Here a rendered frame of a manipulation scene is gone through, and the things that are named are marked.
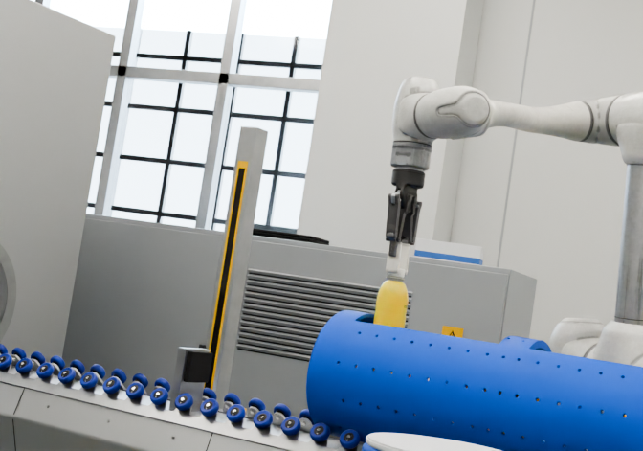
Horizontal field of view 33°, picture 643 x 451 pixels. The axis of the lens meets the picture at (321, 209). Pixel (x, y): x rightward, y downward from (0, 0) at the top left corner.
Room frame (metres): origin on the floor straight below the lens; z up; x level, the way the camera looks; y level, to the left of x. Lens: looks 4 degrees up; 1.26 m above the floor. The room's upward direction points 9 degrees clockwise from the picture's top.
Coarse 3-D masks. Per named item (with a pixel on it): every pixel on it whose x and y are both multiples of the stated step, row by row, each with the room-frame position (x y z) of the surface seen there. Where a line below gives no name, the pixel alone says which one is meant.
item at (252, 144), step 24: (240, 144) 3.09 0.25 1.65; (264, 144) 3.10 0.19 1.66; (240, 168) 3.08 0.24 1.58; (240, 192) 3.07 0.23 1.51; (240, 216) 3.07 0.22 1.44; (240, 240) 3.07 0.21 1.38; (240, 264) 3.08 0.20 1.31; (216, 288) 3.09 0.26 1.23; (240, 288) 3.10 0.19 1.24; (216, 312) 3.08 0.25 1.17; (216, 336) 3.07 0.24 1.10; (216, 360) 3.07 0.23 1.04; (216, 384) 3.06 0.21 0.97
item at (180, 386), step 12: (180, 348) 2.70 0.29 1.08; (192, 348) 2.74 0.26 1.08; (180, 360) 2.70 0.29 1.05; (192, 360) 2.69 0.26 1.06; (204, 360) 2.74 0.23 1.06; (180, 372) 2.70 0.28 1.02; (192, 372) 2.70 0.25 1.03; (204, 372) 2.74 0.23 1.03; (180, 384) 2.69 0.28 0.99; (192, 384) 2.74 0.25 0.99; (204, 384) 2.78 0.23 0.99; (192, 396) 2.74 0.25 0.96; (192, 408) 2.75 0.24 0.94
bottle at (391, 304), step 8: (392, 280) 2.46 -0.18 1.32; (400, 280) 2.46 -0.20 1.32; (384, 288) 2.45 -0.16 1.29; (392, 288) 2.44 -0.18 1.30; (400, 288) 2.45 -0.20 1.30; (384, 296) 2.45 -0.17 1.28; (392, 296) 2.44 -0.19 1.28; (400, 296) 2.44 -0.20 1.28; (408, 296) 2.47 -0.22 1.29; (376, 304) 2.46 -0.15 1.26; (384, 304) 2.44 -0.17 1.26; (392, 304) 2.44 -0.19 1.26; (400, 304) 2.44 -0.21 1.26; (376, 312) 2.46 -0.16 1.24; (384, 312) 2.44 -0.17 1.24; (392, 312) 2.44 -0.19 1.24; (400, 312) 2.44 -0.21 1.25; (376, 320) 2.45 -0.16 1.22; (384, 320) 2.44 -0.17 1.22; (392, 320) 2.44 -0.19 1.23; (400, 320) 2.45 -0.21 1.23
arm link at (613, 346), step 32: (640, 96) 2.54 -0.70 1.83; (640, 128) 2.51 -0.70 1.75; (640, 160) 2.53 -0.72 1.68; (640, 192) 2.54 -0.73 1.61; (640, 224) 2.55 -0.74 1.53; (640, 256) 2.55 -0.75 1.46; (640, 288) 2.55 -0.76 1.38; (640, 320) 2.56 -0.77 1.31; (608, 352) 2.58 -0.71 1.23; (640, 352) 2.52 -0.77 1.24
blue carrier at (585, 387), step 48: (336, 336) 2.41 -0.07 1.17; (384, 336) 2.37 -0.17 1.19; (432, 336) 2.33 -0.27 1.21; (336, 384) 2.37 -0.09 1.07; (384, 384) 2.31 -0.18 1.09; (432, 384) 2.26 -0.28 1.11; (480, 384) 2.21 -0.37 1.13; (528, 384) 2.17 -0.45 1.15; (576, 384) 2.13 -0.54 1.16; (624, 384) 2.09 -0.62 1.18; (336, 432) 2.45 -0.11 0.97; (384, 432) 2.35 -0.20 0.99; (432, 432) 2.27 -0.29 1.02; (480, 432) 2.21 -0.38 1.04; (528, 432) 2.15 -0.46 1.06; (576, 432) 2.10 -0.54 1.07; (624, 432) 2.06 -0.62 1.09
